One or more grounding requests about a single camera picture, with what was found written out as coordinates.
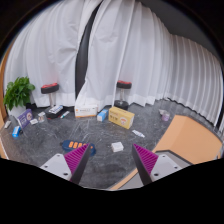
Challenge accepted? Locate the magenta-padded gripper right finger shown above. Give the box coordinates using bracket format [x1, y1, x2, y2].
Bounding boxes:
[131, 143, 183, 186]

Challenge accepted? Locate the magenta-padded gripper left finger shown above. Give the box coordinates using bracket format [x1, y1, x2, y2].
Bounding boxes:
[40, 143, 92, 185]

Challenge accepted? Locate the white block charger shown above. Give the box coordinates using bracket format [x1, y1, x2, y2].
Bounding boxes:
[111, 141, 125, 153]

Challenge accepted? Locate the white squeeze tube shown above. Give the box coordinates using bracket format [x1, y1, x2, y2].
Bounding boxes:
[131, 129, 146, 139]

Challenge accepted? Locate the black tray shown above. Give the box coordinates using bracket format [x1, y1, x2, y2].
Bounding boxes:
[44, 108, 65, 120]

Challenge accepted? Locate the white pen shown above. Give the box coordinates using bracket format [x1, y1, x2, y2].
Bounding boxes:
[59, 110, 71, 120]

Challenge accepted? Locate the small clear box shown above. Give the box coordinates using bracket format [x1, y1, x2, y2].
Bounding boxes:
[37, 111, 47, 124]

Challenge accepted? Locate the white striped box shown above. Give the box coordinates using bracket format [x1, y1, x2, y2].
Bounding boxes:
[48, 104, 64, 115]

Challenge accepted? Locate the white orange flat box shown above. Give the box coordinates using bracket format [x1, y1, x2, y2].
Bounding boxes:
[74, 104, 99, 118]

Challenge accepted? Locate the purple box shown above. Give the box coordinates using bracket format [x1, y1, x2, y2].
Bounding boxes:
[16, 108, 34, 130]

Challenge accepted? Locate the yellow carton box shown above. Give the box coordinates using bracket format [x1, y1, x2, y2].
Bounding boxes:
[108, 106, 136, 130]

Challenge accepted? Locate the small blue white box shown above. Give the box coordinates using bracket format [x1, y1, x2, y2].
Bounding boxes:
[96, 108, 110, 122]

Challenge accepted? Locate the black stool with red seat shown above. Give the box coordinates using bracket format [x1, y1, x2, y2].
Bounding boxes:
[114, 80, 133, 111]
[40, 82, 60, 108]

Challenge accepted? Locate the green potted plant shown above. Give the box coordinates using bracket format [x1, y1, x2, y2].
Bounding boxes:
[3, 76, 36, 118]

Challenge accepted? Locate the white curtain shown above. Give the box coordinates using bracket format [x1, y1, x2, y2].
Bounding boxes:
[3, 0, 99, 108]
[74, 0, 224, 128]

